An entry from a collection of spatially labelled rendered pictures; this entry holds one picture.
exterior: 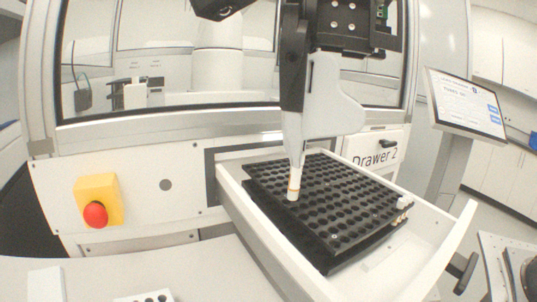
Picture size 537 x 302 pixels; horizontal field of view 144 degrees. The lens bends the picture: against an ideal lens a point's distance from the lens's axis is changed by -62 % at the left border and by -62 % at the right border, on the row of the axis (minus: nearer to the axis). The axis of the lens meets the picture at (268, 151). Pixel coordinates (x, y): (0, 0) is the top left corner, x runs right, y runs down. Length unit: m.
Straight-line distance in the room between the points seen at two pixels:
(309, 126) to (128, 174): 0.29
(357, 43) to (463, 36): 1.83
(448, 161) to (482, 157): 2.08
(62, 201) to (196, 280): 0.26
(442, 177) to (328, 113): 1.07
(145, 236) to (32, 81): 0.33
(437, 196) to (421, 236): 0.84
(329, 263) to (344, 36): 0.22
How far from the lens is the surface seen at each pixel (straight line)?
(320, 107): 0.16
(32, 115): 0.40
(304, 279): 0.21
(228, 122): 0.37
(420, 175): 2.02
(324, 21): 0.16
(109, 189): 0.33
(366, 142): 0.58
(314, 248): 0.27
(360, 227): 0.27
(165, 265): 0.40
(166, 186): 0.38
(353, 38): 0.16
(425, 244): 0.40
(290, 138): 0.16
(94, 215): 0.33
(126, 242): 0.46
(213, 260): 0.39
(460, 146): 1.19
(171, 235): 0.46
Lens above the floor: 1.05
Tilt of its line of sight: 20 degrees down
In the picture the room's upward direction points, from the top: 4 degrees clockwise
